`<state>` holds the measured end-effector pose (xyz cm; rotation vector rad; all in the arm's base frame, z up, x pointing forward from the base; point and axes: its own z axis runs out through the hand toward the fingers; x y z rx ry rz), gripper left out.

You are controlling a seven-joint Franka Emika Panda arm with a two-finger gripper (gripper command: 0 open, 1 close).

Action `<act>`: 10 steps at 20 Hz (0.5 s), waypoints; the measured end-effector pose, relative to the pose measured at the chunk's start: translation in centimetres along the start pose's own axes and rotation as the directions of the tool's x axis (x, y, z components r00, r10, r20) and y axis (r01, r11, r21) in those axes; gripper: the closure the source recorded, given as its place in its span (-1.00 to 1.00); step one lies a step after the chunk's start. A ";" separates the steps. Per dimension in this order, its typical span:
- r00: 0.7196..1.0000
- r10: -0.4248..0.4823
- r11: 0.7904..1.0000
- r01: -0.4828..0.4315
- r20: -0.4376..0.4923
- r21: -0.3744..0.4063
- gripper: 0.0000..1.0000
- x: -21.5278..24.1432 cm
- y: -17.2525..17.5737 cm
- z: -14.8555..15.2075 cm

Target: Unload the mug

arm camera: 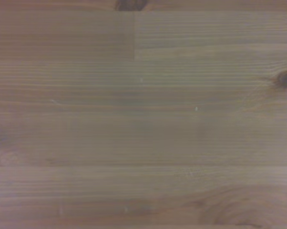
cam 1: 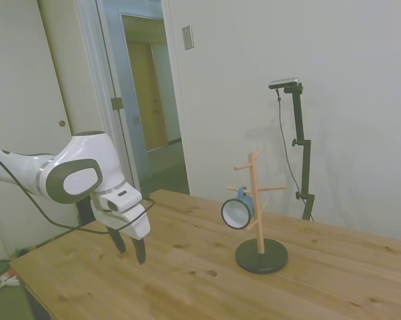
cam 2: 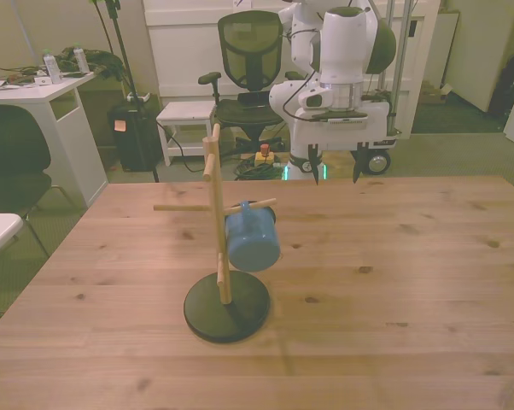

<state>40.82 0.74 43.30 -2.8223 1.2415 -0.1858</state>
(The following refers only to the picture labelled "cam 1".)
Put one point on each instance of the wooden hallway door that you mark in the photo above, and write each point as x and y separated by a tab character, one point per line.
147	100

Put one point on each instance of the black block behind table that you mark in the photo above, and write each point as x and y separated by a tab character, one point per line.
85	213

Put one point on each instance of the brass door hinge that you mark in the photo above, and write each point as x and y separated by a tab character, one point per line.
116	103

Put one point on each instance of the metal wall switch plate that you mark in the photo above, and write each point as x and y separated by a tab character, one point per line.
188	37

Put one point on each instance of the round brass door pull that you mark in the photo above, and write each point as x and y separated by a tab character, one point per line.
62	123

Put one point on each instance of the grey exterior camera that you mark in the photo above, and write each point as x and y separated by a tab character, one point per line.
284	82

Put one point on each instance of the small white floor object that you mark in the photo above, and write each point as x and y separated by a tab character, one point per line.
10	281

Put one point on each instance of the open grey door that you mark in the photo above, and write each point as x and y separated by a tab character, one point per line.
130	83

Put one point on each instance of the black camera stand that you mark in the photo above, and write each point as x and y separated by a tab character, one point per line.
299	116

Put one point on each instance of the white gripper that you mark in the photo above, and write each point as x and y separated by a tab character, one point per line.
134	225

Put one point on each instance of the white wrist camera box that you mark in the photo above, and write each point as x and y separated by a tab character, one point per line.
120	198

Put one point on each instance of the blue enamel mug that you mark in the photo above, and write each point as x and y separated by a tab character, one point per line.
235	213

